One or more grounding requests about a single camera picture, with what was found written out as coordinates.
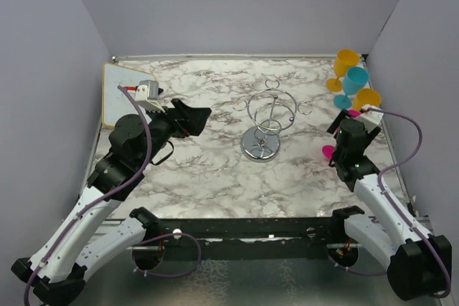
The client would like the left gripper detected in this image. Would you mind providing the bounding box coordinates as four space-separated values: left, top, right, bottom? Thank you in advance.
137 98 212 168

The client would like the pink wine glass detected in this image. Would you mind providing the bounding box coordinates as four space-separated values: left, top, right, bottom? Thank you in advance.
322 109 361 160

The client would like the yellow wine glass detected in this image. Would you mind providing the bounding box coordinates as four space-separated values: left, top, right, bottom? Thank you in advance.
352 88 382 111
326 49 360 92

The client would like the blue wine glass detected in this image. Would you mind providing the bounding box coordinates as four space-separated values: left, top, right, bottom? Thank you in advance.
333 66 369 110

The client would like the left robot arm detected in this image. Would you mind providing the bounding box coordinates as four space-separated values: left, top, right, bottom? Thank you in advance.
11 99 212 305

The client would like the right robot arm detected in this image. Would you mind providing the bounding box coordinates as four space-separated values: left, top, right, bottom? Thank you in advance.
327 105 452 301

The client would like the chrome wine glass rack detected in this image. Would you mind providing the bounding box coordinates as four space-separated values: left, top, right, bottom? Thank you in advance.
232 79 313 163

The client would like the small whiteboard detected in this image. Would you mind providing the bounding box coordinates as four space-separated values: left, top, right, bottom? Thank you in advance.
101 62 156 128

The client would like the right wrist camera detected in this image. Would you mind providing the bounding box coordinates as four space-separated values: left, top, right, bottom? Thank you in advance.
356 105 383 132

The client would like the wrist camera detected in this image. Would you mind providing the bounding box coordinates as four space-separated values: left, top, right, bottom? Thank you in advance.
356 105 383 132
125 80 166 113

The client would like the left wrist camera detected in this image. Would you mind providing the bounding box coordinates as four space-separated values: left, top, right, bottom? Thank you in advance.
125 80 166 113

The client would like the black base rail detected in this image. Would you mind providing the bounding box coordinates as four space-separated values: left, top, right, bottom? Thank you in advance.
147 217 349 260

